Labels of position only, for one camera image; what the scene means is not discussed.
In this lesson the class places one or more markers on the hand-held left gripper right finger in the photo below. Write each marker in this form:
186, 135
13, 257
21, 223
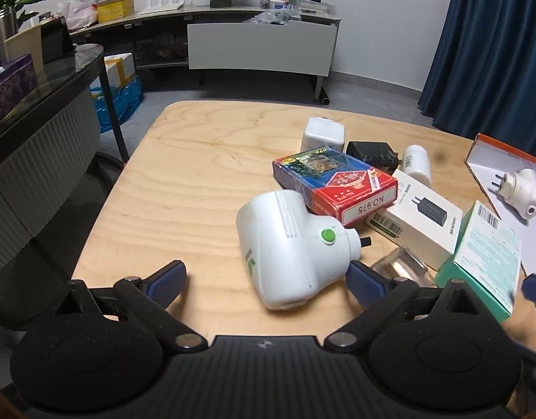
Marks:
364, 279

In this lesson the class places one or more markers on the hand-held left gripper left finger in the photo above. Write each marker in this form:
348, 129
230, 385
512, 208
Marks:
167, 277

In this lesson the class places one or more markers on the teal and white box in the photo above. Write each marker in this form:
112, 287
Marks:
486, 253

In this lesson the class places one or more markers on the white charger box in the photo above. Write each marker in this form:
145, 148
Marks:
425, 222

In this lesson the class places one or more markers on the large white green-button plug device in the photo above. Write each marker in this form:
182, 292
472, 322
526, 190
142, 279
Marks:
285, 248

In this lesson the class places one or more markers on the red and blue card box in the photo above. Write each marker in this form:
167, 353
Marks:
333, 183

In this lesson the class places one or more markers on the orange-edged white box tray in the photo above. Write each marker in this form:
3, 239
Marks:
490, 161

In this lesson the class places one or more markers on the white square plug adapter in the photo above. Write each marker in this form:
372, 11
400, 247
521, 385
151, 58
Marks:
322, 137

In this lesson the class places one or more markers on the clear plastic piece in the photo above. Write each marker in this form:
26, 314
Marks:
401, 266

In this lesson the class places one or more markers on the small white plug device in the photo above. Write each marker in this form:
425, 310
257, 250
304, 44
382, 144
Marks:
523, 190

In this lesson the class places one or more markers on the black charger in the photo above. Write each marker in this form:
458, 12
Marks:
370, 152

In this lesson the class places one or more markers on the small white bottle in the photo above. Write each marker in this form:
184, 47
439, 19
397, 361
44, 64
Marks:
416, 163

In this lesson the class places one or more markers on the dark round glass table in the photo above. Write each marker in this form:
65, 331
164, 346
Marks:
32, 161

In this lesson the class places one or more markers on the blue plastic bags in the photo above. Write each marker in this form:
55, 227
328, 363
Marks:
119, 102

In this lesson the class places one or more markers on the black roll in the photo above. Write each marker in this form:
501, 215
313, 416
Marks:
324, 97

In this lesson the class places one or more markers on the white and yellow cardboard box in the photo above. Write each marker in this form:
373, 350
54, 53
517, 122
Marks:
119, 70

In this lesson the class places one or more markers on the dark blue curtain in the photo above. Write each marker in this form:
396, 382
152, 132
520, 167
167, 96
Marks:
490, 52

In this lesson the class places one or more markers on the purple box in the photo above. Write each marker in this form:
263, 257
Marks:
10, 89

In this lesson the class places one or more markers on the white open drawer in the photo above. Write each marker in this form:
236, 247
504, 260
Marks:
259, 48

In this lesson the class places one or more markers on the grey television stand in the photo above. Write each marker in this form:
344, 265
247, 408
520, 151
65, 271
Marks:
207, 15

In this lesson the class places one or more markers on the beige paper bag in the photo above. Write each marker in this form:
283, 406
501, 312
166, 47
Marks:
25, 48

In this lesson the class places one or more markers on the stack of white boxes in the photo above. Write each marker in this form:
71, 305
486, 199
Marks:
314, 7

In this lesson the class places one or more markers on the clear bags in drawer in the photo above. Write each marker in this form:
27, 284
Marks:
272, 17

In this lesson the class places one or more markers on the white plastic bag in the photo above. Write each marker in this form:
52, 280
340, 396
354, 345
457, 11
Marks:
78, 11

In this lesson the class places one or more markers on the steel thermos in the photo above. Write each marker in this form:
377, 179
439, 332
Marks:
3, 35

